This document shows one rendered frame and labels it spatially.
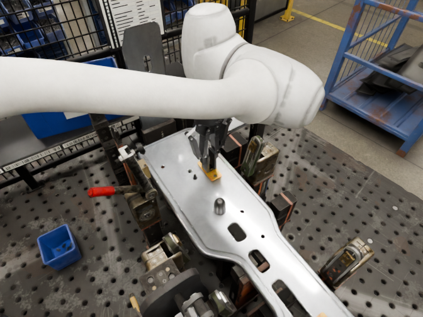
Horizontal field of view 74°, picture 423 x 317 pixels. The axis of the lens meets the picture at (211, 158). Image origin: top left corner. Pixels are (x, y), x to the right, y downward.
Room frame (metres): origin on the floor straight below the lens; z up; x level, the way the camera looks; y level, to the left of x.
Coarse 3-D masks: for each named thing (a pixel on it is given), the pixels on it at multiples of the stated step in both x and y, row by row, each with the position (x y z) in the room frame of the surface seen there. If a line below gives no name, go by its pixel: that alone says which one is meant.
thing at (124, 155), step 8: (120, 152) 0.40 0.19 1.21; (128, 152) 0.41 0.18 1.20; (136, 152) 0.41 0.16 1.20; (144, 152) 0.41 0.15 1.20; (120, 160) 0.39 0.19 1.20; (128, 160) 0.38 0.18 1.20; (136, 160) 0.39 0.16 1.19; (136, 168) 0.39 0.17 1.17; (136, 176) 0.39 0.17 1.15; (144, 176) 0.40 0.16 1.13; (144, 184) 0.39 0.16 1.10
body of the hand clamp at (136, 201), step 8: (136, 192) 0.41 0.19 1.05; (144, 192) 0.42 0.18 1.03; (128, 200) 0.38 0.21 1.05; (136, 200) 0.38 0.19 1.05; (144, 200) 0.38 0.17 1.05; (152, 200) 0.39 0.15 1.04; (136, 208) 0.36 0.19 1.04; (144, 208) 0.37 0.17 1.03; (152, 208) 0.38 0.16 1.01; (136, 216) 0.36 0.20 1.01; (144, 216) 0.37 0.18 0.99; (152, 216) 0.38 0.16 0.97; (160, 216) 0.39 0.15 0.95; (144, 224) 0.37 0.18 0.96; (152, 224) 0.38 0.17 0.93; (144, 232) 0.37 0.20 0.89; (152, 232) 0.38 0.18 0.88; (160, 232) 0.39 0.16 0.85; (152, 240) 0.37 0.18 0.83; (160, 240) 0.38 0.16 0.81
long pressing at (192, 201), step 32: (192, 128) 0.70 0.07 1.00; (160, 160) 0.56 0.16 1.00; (192, 160) 0.56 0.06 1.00; (224, 160) 0.56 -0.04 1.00; (192, 192) 0.44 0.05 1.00; (224, 192) 0.44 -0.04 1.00; (192, 224) 0.34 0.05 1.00; (224, 224) 0.34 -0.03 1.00; (256, 224) 0.34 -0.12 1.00; (224, 256) 0.26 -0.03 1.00; (288, 256) 0.26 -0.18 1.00; (256, 288) 0.19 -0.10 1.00; (288, 288) 0.19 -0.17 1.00; (320, 288) 0.19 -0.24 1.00
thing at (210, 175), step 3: (198, 162) 0.54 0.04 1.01; (201, 165) 0.53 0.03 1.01; (210, 165) 0.52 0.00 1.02; (201, 168) 0.52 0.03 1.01; (210, 168) 0.51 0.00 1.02; (204, 171) 0.51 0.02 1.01; (210, 171) 0.51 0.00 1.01; (213, 171) 0.51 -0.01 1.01; (216, 171) 0.51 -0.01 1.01; (207, 174) 0.50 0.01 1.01; (210, 174) 0.50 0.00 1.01; (213, 174) 0.50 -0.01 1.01; (216, 174) 0.50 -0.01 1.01; (219, 174) 0.50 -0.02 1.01; (210, 177) 0.48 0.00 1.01; (213, 177) 0.48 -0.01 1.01; (216, 177) 0.48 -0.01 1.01; (219, 177) 0.49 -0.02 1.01; (210, 180) 0.48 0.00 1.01; (213, 180) 0.48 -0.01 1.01
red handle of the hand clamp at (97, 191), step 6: (108, 186) 0.37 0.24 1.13; (120, 186) 0.38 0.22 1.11; (126, 186) 0.39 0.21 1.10; (132, 186) 0.40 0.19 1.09; (138, 186) 0.40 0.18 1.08; (90, 192) 0.34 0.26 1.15; (96, 192) 0.34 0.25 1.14; (102, 192) 0.35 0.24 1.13; (108, 192) 0.36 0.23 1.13; (114, 192) 0.36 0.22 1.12; (120, 192) 0.37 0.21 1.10; (126, 192) 0.38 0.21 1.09; (132, 192) 0.38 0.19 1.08
